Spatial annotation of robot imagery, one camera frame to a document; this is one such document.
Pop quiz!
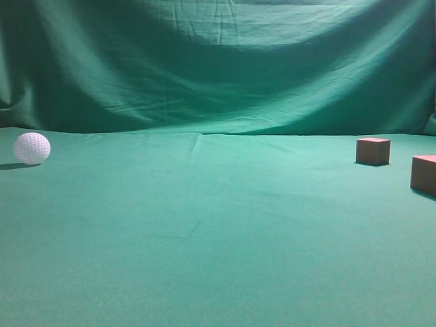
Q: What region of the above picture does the brown cube block at edge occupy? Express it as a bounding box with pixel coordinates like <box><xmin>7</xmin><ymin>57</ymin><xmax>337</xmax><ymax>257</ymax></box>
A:
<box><xmin>410</xmin><ymin>155</ymin><xmax>435</xmax><ymax>196</ymax></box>

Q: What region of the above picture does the white dimpled golf ball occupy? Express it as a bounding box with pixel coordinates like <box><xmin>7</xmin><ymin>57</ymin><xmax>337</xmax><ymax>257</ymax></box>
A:
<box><xmin>13</xmin><ymin>132</ymin><xmax>51</xmax><ymax>166</ymax></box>

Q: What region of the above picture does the green cloth backdrop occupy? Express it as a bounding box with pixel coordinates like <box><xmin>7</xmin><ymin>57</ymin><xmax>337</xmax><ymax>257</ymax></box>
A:
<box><xmin>1</xmin><ymin>1</ymin><xmax>435</xmax><ymax>326</ymax></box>

